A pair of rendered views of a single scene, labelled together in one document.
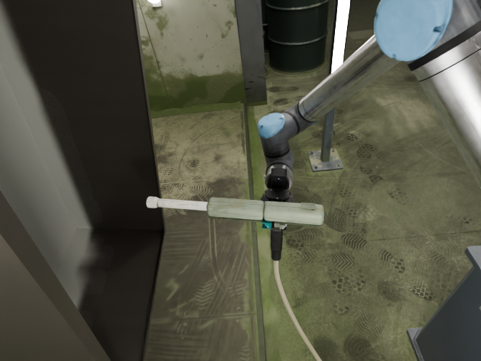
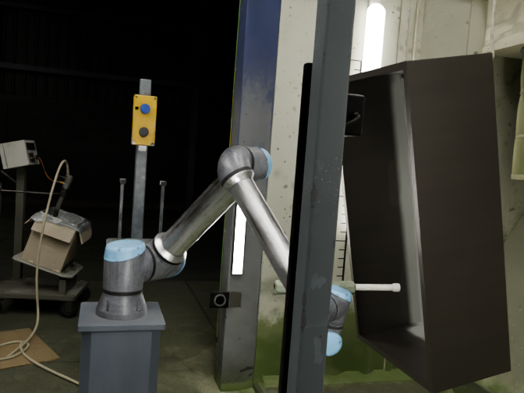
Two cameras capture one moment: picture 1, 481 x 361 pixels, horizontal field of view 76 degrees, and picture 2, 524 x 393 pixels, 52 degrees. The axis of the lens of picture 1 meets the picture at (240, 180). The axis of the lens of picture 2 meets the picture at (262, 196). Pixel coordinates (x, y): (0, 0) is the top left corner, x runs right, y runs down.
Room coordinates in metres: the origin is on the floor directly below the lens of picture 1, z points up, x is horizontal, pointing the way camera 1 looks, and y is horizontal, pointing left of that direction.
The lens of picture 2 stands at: (2.31, -1.01, 1.27)
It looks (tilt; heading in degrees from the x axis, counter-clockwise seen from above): 4 degrees down; 158
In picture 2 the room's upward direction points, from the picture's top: 4 degrees clockwise
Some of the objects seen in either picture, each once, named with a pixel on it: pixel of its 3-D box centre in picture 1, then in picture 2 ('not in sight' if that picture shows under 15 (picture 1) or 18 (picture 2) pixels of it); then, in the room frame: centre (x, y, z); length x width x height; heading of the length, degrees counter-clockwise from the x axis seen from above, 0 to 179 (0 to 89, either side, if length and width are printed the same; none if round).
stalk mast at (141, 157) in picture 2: not in sight; (136, 231); (-0.63, -0.55, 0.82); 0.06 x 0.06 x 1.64; 85
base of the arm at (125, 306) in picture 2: not in sight; (122, 299); (0.24, -0.73, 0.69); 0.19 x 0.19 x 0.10
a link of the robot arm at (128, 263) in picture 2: not in sight; (125, 264); (0.24, -0.72, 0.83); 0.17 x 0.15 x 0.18; 124
